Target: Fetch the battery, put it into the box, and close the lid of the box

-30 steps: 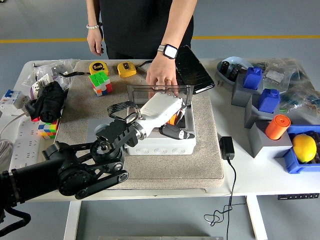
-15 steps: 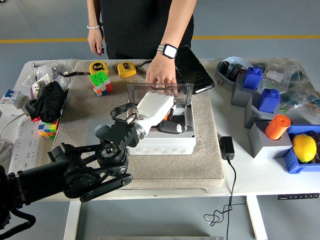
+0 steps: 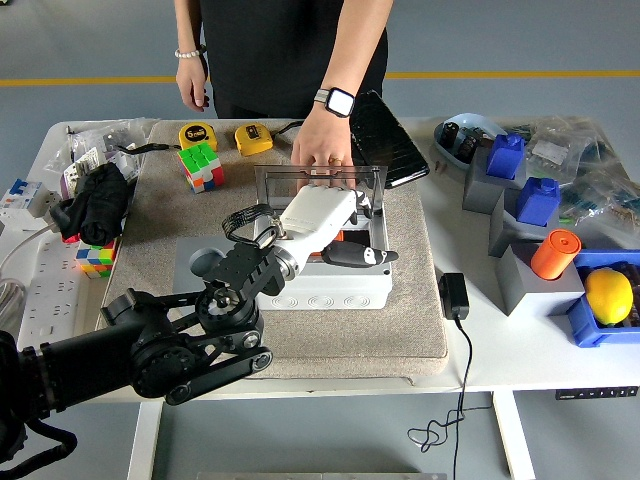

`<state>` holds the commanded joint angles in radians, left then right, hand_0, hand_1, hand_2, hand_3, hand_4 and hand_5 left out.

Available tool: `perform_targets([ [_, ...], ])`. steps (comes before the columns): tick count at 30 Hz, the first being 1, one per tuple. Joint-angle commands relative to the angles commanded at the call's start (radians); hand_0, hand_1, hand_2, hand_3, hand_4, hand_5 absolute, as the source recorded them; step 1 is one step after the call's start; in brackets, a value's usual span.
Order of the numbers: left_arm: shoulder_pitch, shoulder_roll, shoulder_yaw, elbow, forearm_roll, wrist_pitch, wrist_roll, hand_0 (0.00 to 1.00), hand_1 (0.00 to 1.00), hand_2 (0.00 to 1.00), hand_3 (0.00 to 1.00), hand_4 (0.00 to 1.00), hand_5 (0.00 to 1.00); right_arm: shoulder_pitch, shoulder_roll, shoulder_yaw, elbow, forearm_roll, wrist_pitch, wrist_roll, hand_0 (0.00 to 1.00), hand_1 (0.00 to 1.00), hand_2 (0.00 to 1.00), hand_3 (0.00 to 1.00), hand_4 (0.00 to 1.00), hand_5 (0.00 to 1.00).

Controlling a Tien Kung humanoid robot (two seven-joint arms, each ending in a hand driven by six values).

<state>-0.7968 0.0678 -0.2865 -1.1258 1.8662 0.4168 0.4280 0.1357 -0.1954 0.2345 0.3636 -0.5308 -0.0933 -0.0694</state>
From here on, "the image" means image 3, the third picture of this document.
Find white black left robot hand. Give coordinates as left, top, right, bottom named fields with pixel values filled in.
left=276, top=183, right=400, bottom=274

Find black tape measure lanyard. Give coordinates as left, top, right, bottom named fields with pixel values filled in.
left=114, top=142, right=182, bottom=154

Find grey holder block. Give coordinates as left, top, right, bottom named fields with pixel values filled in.
left=488, top=188, right=561, bottom=259
left=172, top=236, right=256, bottom=296
left=496, top=242, right=586, bottom=317
left=461, top=147, right=529, bottom=216

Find squarish yellow tape measure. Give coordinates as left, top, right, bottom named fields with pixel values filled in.
left=234, top=123, right=276, bottom=158

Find round yellow tape measure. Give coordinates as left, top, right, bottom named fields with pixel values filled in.
left=178, top=123, right=221, bottom=150

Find person's left hand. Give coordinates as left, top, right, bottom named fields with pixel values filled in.
left=290, top=105, right=357, bottom=192

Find white power strip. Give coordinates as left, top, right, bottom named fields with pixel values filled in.
left=17, top=238, right=84, bottom=354

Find white table leg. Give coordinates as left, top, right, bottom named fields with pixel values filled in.
left=127, top=401, right=164, bottom=480
left=492, top=391, right=535, bottom=480

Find person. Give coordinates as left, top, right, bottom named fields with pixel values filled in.
left=198, top=0, right=389, bottom=120

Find grey electrical junction box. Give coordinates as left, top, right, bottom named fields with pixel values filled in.
left=249, top=164, right=394, bottom=312

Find black power adapter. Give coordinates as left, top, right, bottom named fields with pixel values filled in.
left=438, top=272, right=472, bottom=321

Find clear bags of small parts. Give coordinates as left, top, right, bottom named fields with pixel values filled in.
left=44, top=117, right=161, bottom=201

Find yellow lemon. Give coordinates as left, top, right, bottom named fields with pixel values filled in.
left=584, top=268, right=635, bottom=327

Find black cloth bundle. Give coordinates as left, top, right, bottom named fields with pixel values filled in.
left=49, top=162, right=132, bottom=247

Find fine-gridded colourful puzzle cube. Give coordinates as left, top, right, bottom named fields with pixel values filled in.
left=75, top=238, right=119, bottom=280

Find grey-brown mat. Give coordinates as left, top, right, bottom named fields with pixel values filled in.
left=99, top=118, right=450, bottom=380

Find white cable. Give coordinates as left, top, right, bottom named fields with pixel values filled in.
left=0, top=222, right=59, bottom=271

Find black table control panel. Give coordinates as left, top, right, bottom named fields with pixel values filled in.
left=554, top=385, right=640, bottom=401

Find blue block battery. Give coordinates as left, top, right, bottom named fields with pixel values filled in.
left=485, top=133, right=528, bottom=181
left=515, top=176, right=562, bottom=227

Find person's right hand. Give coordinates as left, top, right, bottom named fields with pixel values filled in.
left=175, top=53, right=211, bottom=112

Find black adapter cord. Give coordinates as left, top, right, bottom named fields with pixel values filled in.
left=407, top=317, right=494, bottom=480

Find grey cable bundle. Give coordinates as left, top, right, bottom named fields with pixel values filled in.
left=0, top=277, right=29, bottom=326

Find light blue bowl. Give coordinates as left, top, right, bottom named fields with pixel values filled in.
left=432, top=112, right=509, bottom=174

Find clear bag of components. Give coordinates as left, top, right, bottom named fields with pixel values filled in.
left=524, top=117, right=601, bottom=174
left=559, top=149, right=640, bottom=251

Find colourful three-row puzzle cube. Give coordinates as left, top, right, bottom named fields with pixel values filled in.
left=177, top=142, right=225, bottom=194

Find smoky transparent box lid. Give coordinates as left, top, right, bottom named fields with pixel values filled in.
left=253, top=164, right=390, bottom=216

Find blue plastic bin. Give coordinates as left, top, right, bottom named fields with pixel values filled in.
left=565, top=249, right=640, bottom=349

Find large black flat case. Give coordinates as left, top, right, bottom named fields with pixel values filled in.
left=348, top=89, right=431, bottom=190

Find white blue circuit breaker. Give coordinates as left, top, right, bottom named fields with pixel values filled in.
left=0, top=177, right=62, bottom=221

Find silver wrist watch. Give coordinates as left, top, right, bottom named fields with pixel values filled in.
left=313, top=87, right=357, bottom=119

